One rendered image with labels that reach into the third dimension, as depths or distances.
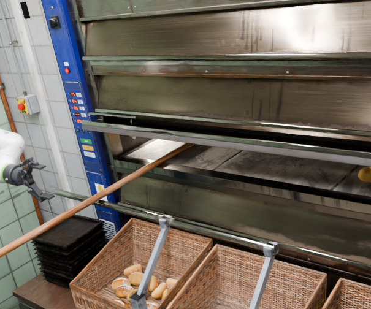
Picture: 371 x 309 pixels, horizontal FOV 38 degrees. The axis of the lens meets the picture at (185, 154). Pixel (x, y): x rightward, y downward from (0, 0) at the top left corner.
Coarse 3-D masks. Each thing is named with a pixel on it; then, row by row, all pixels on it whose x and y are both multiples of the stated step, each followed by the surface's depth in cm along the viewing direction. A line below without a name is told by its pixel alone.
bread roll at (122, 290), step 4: (124, 284) 266; (116, 288) 267; (120, 288) 265; (124, 288) 264; (128, 288) 264; (132, 288) 265; (116, 292) 266; (120, 292) 264; (124, 292) 264; (128, 292) 264; (120, 296) 265; (124, 296) 264
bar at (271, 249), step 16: (64, 192) 251; (112, 208) 228; (128, 208) 222; (160, 224) 209; (176, 224) 204; (192, 224) 200; (160, 240) 208; (240, 240) 185; (256, 240) 181; (272, 256) 177; (144, 288) 204; (256, 288) 176; (144, 304) 203; (256, 304) 174
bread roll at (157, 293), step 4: (160, 284) 259; (164, 284) 260; (156, 288) 258; (160, 288) 257; (164, 288) 259; (152, 292) 257; (156, 292) 256; (160, 292) 257; (152, 296) 257; (156, 296) 256; (160, 296) 257
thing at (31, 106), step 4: (20, 96) 305; (24, 96) 304; (28, 96) 302; (32, 96) 302; (20, 100) 303; (24, 100) 300; (28, 100) 300; (32, 100) 302; (36, 100) 304; (24, 104) 302; (28, 104) 301; (32, 104) 302; (36, 104) 304; (24, 108) 303; (28, 108) 301; (32, 108) 303; (36, 108) 305; (20, 112) 307; (24, 112) 305; (28, 112) 302; (32, 112) 303; (36, 112) 305
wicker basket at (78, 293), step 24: (120, 240) 282; (144, 240) 282; (192, 240) 259; (120, 264) 284; (144, 264) 284; (168, 264) 272; (192, 264) 242; (72, 288) 259; (96, 288) 272; (168, 288) 266
